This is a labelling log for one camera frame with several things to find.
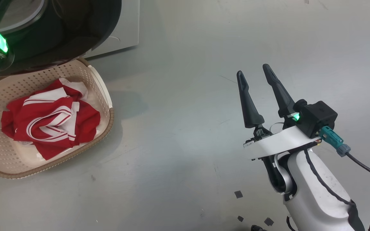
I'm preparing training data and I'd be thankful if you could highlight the teal cable connector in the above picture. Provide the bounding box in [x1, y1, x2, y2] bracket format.
[319, 126, 351, 157]

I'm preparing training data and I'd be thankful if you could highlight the black camera cable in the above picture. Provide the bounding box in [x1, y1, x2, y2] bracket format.
[346, 152, 370, 184]

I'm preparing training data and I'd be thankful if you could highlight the red and white garment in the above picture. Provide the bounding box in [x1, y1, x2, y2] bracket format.
[1, 78, 101, 161]

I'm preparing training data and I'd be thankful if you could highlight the round glass washer door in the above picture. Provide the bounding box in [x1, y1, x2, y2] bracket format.
[0, 0, 122, 77]

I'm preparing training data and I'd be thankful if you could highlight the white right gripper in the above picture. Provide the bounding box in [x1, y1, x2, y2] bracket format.
[236, 64, 322, 160]

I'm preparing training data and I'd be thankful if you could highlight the cream perforated laundry basket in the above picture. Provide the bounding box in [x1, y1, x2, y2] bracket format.
[0, 58, 115, 179]

